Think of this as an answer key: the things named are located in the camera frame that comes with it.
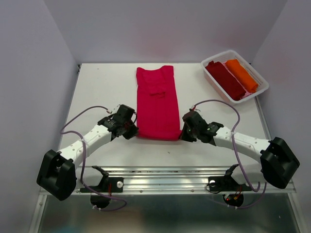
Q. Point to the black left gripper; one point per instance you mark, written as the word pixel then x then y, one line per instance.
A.
pixel 132 132

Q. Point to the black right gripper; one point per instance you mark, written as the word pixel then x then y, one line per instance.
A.
pixel 184 136

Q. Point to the crimson red t shirt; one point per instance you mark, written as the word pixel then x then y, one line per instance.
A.
pixel 157 104

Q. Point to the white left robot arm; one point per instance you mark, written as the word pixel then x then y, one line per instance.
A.
pixel 57 173

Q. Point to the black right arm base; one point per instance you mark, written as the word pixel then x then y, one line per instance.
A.
pixel 218 184

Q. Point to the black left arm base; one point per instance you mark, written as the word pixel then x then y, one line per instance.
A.
pixel 101 181

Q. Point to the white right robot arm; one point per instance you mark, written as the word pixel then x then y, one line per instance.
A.
pixel 275 163

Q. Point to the dark red rolled shirt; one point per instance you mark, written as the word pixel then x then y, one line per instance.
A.
pixel 226 80

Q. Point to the orange rolled shirt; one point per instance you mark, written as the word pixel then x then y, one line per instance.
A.
pixel 242 75

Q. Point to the white plastic basket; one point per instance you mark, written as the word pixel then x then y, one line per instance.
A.
pixel 228 55

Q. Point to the aluminium rail frame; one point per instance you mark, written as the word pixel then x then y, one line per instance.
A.
pixel 159 180

